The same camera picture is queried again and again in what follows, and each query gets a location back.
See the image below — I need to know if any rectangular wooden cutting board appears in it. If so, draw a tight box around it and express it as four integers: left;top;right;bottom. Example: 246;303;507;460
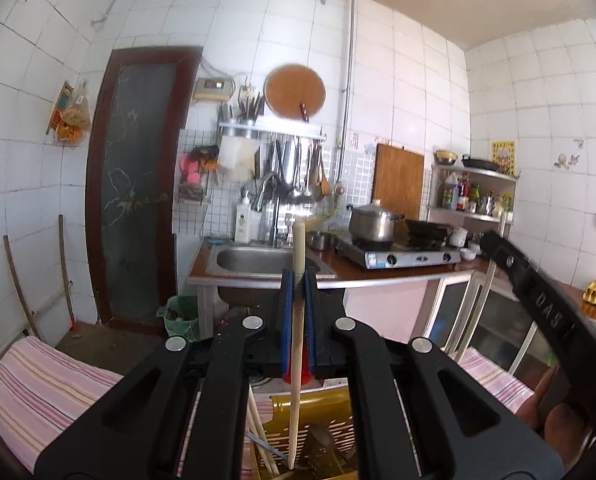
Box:
372;143;424;220

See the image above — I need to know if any steel cooking pot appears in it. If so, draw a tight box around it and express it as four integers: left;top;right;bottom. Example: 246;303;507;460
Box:
346;198;404;244

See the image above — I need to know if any wooden stick against wall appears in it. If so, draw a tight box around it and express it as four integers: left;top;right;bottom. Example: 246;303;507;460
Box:
58;214;81;338
3;235;41;338

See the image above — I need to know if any yellow wall poster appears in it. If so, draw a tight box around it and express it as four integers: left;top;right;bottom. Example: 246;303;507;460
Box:
491;141;516;177

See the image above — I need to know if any yellow plastic utensil holder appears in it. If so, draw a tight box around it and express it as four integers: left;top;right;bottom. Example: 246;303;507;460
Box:
245;385;358;479

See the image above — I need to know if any stainless steel sink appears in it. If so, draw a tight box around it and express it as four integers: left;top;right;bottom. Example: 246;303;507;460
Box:
204;242;338;281

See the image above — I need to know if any gas stove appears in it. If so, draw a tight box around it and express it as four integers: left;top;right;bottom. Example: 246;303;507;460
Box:
333;236;462;270

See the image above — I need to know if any white soap bottle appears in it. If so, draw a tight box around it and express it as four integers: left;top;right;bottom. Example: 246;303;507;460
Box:
234;192;251;244

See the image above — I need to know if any wooden chopstick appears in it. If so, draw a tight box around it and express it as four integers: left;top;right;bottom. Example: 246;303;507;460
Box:
288;220;307;469
247;389;280;478

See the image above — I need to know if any counter cabinet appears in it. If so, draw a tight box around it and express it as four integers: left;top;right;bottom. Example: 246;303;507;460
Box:
344;271;556;389

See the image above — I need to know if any pink striped tablecloth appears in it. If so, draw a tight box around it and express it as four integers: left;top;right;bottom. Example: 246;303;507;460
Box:
0;336;533;474

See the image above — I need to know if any dark wooden door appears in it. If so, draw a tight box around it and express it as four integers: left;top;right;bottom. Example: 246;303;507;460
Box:
84;47;202;335

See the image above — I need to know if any black wok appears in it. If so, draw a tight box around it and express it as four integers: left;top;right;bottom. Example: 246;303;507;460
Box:
405;219;451;250

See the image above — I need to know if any orange bag on wall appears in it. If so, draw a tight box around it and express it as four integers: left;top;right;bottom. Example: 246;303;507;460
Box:
45;80;92;145

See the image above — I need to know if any hanging utensil rack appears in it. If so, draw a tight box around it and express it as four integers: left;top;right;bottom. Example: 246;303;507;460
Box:
218;119;327;204

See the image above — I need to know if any round wooden board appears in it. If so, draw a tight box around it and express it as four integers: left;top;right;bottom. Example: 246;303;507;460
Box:
263;64;326;122

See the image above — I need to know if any green trash bin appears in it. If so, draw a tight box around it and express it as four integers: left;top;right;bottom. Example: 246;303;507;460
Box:
156;295;199;342

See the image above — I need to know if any wooden chopstick on cloth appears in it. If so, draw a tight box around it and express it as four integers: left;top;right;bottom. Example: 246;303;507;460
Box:
288;220;307;469

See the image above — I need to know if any white corner shelf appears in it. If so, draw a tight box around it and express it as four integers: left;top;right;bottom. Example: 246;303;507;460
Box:
425;164;518;246

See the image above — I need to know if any blue plastic utensil handle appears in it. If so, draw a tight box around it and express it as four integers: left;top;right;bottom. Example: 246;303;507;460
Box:
246;431;288;463

